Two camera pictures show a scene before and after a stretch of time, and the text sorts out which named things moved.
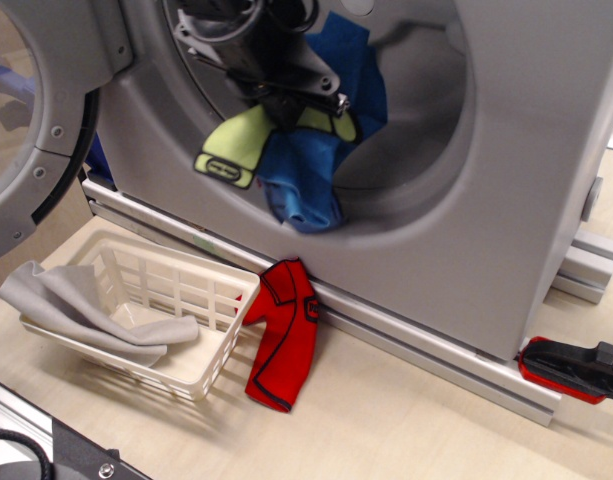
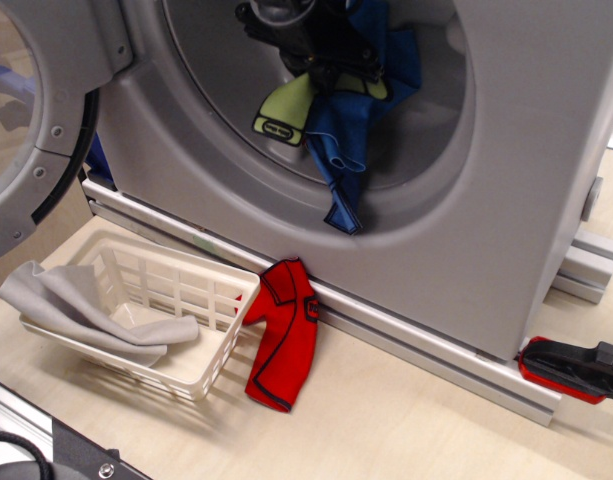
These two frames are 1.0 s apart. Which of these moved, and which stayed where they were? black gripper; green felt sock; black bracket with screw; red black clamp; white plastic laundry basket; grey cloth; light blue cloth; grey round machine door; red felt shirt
Moved: green felt sock; black gripper; light blue cloth
Stayed: white plastic laundry basket; black bracket with screw; grey cloth; red felt shirt; red black clamp; grey round machine door
